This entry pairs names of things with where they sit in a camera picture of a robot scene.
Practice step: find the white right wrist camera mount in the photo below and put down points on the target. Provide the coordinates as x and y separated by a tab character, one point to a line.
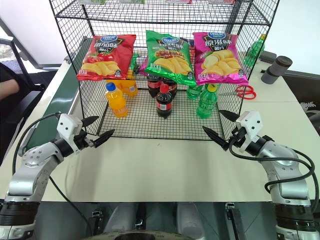
251	125

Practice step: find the magenta potato chips bag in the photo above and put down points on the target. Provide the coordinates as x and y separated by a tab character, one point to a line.
220	62

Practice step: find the cola bottle red cap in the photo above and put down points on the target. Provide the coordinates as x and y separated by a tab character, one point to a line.
172	87
153	86
163	105

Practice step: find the white green snack box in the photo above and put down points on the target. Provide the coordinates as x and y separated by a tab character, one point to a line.
132	1

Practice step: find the orange soda bottle blue cap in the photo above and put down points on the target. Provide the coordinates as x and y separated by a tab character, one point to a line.
117	102
130	88

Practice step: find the pink snack box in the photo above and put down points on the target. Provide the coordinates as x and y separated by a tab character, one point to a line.
178	1

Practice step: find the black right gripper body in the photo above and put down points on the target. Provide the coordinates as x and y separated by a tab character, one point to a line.
237	138

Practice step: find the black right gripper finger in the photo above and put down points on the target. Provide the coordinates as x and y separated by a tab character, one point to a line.
229	115
216	137

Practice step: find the purple snack bag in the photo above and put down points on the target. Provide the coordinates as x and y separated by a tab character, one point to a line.
144	66

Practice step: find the white red snack box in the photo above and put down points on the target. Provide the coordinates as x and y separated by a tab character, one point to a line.
222	1

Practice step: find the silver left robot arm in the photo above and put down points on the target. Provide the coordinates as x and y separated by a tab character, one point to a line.
32	172

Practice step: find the green potato chips bag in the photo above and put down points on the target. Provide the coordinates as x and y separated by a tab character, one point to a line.
170	60

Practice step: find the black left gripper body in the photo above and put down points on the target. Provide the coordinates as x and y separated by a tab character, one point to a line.
82	141

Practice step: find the dark rounded robot torso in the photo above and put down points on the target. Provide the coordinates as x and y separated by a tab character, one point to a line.
142	237

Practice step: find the dark blue snack bag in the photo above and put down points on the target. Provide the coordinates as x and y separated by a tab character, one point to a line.
187	42

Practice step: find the grey cylindrical device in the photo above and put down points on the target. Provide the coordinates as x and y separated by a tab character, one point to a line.
275	70

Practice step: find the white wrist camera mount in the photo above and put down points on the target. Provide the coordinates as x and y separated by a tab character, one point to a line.
68	127
251	125

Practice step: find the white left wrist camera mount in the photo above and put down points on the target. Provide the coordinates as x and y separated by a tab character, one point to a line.
68	127

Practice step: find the person's bare forearm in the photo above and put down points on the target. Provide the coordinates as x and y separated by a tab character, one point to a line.
8	87

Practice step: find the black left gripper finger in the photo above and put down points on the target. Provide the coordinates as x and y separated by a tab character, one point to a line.
90	120
103	138

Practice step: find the grey rounded robot leg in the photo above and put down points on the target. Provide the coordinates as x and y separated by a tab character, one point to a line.
188	220

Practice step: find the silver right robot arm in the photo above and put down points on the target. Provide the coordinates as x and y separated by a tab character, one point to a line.
287	175

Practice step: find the black office chair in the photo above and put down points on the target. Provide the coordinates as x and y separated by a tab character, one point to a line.
17	100

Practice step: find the green conveyor belt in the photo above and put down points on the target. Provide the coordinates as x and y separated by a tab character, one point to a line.
62	92

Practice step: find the red potato chips bag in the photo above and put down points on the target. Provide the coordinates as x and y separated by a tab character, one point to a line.
105	58

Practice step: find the green soda bottle yellow cap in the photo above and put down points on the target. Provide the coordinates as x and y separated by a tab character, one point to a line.
206	105
193	92
253	52
134	63

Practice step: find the grey machine housing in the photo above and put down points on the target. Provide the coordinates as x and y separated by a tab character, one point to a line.
268	56

